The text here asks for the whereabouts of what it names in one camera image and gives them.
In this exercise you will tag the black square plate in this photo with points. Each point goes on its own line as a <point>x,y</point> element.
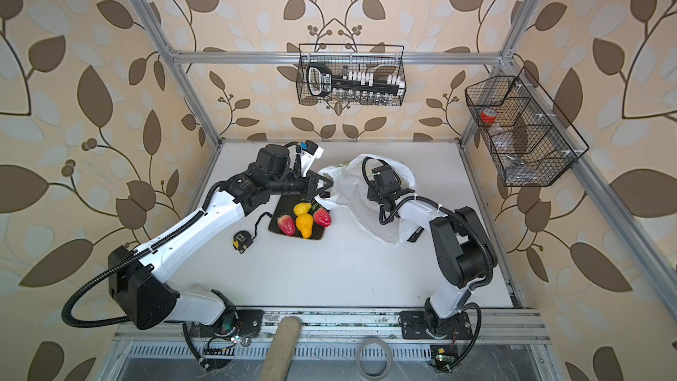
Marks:
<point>294,216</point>

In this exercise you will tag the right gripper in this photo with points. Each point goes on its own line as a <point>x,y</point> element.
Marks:
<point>372,191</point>

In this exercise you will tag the black adjustable wrench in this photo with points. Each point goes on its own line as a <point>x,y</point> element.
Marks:
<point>415,235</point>

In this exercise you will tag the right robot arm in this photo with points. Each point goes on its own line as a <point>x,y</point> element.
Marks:
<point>462,250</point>

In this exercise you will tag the red fake strawberry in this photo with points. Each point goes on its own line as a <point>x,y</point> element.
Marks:
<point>286,225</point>
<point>322,218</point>

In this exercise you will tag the yellow fake lemon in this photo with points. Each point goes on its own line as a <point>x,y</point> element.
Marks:
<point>302,208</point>

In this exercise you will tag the tape roll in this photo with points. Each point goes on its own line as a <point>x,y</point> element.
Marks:
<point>372,349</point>

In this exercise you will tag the rear wire basket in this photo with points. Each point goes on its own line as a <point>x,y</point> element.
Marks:
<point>381,58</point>

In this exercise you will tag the black socket tool set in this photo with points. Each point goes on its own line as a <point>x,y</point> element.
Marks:
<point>322,82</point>

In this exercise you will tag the yellow black tape measure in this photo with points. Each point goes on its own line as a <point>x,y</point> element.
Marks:
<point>243,239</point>

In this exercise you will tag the side wire basket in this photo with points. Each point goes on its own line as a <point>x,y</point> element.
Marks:
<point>532,143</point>

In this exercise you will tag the white plastic bag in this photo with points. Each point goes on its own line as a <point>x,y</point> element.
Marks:
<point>354,189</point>

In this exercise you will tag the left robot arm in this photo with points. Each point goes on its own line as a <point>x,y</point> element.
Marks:
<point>139,279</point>

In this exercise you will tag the red item in basket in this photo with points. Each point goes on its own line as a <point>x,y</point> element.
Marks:
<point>488,117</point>

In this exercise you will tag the cardboard tube roll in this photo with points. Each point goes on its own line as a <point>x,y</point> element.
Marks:
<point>281,352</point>

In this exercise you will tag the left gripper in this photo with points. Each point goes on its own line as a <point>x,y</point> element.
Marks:
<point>310,185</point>

